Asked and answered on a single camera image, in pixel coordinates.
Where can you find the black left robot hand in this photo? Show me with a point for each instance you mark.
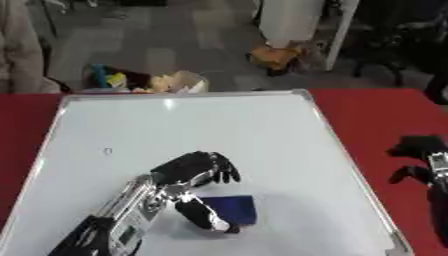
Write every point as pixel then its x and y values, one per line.
pixel 192 166

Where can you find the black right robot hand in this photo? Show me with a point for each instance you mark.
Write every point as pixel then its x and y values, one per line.
pixel 417 150

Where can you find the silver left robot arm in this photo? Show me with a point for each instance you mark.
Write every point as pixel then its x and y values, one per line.
pixel 125 216

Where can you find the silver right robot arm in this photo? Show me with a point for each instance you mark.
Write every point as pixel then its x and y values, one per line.
pixel 438 186

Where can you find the bag of colourful toys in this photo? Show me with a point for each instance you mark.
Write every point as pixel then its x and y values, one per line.
pixel 140 81

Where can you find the black chair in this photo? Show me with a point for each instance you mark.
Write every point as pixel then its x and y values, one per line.
pixel 402 36

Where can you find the white column stand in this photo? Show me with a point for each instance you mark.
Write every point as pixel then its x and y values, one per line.
pixel 290 21

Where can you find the person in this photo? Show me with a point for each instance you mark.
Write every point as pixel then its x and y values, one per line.
pixel 20 50

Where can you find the white whiteboard with silver frame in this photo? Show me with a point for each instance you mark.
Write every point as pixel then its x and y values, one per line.
pixel 175 133

